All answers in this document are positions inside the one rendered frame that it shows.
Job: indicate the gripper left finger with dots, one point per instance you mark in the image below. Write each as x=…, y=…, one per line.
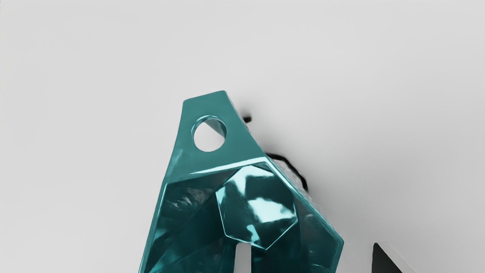
x=243, y=259

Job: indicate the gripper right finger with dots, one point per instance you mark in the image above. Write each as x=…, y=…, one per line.
x=383, y=263

